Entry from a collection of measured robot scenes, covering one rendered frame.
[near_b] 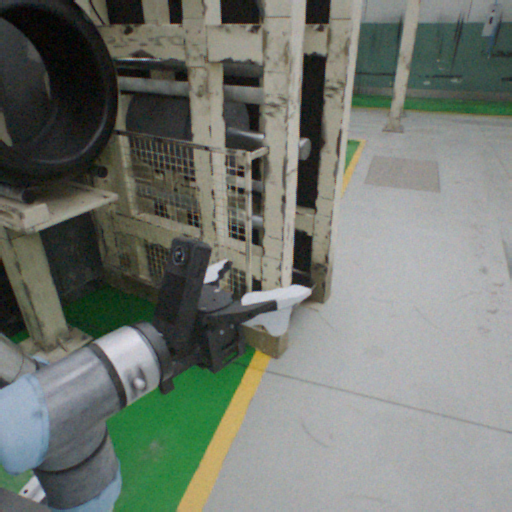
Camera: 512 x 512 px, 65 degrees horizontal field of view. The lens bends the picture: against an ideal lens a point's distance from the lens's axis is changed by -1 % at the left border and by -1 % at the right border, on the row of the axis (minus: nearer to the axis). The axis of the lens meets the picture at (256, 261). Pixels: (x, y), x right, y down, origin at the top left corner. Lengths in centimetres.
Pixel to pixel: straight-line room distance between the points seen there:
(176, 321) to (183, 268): 6
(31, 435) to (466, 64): 1002
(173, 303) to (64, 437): 16
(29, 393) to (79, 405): 4
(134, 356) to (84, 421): 7
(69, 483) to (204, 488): 112
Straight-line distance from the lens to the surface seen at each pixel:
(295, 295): 49
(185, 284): 44
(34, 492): 88
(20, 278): 196
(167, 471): 163
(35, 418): 41
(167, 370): 45
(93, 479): 49
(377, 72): 1014
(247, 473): 160
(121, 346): 43
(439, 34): 1008
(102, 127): 154
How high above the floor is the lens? 136
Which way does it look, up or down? 30 degrees down
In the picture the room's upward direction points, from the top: straight up
